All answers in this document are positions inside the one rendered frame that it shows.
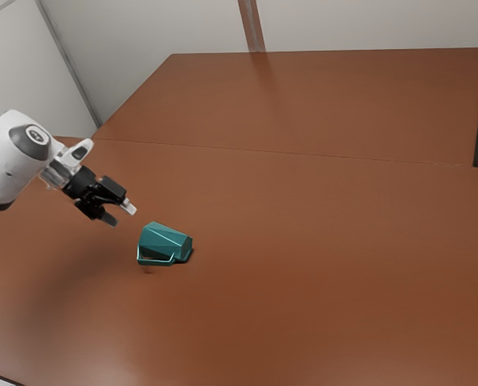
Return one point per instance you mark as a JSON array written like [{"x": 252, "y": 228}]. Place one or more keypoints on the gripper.
[{"x": 82, "y": 184}]

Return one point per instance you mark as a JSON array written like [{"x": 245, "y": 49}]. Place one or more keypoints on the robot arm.
[{"x": 9, "y": 169}]

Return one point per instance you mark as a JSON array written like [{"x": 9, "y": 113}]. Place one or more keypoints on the teal faceted mug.
[{"x": 164, "y": 244}]

